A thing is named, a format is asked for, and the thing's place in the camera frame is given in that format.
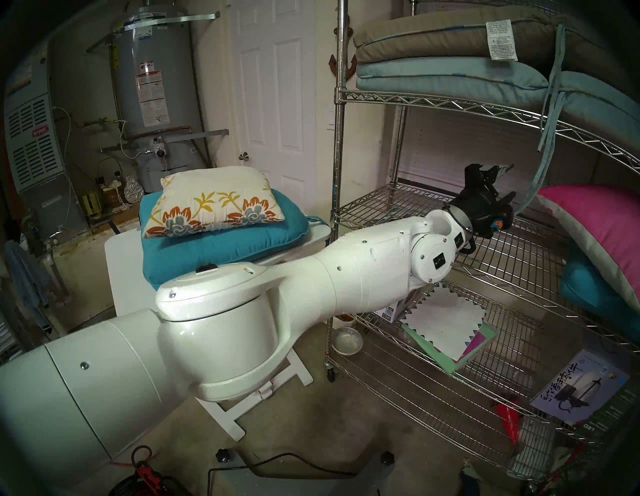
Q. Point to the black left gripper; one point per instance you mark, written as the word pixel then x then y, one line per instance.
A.
pixel 482 210

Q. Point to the pink white ombre cushion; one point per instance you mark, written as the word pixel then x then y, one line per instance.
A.
pixel 600 225

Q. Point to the cream floral print cushion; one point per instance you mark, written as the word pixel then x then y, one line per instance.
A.
pixel 215 195

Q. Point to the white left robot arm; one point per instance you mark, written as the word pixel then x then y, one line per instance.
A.
pixel 250 325

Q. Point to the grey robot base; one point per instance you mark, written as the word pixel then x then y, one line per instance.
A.
pixel 300 482

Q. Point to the light blue bench cushion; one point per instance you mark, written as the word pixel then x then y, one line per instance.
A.
pixel 440 72

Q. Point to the teal tufted cushion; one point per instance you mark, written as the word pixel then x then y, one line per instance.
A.
pixel 590 295

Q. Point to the olive brown bench cushion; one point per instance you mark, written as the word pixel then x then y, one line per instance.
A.
pixel 425 35

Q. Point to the teal flat seat cushion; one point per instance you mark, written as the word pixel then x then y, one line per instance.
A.
pixel 225 250

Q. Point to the white zigzag edged sheet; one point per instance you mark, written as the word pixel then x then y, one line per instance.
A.
pixel 445 320

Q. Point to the pink foam sheet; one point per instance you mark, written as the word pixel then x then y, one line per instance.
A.
pixel 475 342

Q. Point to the utility pump cardboard box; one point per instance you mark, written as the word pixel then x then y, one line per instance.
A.
pixel 395 310

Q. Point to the green foam sheet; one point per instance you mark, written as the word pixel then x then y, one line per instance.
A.
pixel 435 357

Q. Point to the white ceramic pet bowl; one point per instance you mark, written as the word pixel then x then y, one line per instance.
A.
pixel 345 318

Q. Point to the metal pet bowl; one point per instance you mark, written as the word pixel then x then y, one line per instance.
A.
pixel 347 342

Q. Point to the LED lamp product box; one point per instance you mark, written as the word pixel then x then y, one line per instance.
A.
pixel 580 385

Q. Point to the red plastic cone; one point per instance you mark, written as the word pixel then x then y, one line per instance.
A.
pixel 507 420

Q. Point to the white panel door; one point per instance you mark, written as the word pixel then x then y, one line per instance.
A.
pixel 275 85

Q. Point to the blue white floor object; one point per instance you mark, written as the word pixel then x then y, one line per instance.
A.
pixel 469 480

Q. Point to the grey water heater tank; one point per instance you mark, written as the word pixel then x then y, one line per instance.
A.
pixel 155 80

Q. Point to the crumpled foil ball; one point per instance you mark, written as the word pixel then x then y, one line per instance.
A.
pixel 133 190

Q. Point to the white rolling overbed table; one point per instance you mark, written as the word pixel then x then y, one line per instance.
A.
pixel 125 280

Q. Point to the grey furnace unit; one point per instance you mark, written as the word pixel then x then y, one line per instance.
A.
pixel 35 150

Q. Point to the blue hanging cloth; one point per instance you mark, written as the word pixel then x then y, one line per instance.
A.
pixel 27 275

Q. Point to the grey metal ladder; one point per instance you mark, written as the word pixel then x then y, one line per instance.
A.
pixel 12 335

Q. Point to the white light switch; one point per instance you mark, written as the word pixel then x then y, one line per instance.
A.
pixel 330 117

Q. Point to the brown anchor wall decoration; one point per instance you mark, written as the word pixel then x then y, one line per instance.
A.
pixel 350 70

